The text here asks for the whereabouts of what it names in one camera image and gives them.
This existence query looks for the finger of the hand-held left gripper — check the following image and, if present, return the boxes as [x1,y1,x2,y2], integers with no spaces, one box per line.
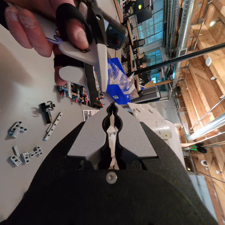
[96,44,108,93]
[85,63,98,107]

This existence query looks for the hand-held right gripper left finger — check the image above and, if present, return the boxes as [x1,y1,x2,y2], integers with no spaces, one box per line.
[67,103,114,170]

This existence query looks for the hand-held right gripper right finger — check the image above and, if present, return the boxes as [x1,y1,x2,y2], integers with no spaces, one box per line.
[113,103,157,170]

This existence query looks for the black lego piece with hooks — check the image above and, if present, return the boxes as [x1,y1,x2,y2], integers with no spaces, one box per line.
[38,101,56,124]

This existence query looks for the black and orange lego model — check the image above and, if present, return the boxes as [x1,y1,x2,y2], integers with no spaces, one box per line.
[58,82,106,108]

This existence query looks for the lego sticker sheet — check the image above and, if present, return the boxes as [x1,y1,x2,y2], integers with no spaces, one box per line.
[83,110,101,122]

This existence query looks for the long grey lego beam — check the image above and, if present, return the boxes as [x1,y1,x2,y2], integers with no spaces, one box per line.
[43,112,63,141]

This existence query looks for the short grey lego beam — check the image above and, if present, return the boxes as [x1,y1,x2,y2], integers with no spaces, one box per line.
[29,146,43,157]

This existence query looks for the grey angled lego beam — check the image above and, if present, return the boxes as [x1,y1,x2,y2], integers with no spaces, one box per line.
[8,121,28,138]

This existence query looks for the person's left hand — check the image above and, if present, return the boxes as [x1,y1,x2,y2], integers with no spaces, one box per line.
[4,0,89,86]

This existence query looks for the clear plastic bags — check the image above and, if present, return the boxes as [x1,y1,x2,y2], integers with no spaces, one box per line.
[108,62,139,99]

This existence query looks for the blue plastic bin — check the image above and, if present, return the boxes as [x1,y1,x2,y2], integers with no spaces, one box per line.
[107,58,132,104]

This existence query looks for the white machine base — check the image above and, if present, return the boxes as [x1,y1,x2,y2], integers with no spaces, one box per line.
[127,102,185,166]

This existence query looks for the black equipment case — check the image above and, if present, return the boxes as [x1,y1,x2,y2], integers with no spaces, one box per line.
[131,86,161,104]

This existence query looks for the black computer monitor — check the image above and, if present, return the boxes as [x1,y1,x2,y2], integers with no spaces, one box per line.
[133,0,153,24]

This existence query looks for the white ceiling pipe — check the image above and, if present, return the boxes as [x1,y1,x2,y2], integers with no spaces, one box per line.
[186,112,225,141]

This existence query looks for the black pole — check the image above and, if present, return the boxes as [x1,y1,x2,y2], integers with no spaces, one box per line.
[126,43,225,78]

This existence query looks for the silver ventilation duct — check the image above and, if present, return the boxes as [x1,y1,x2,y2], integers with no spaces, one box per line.
[173,0,195,74]

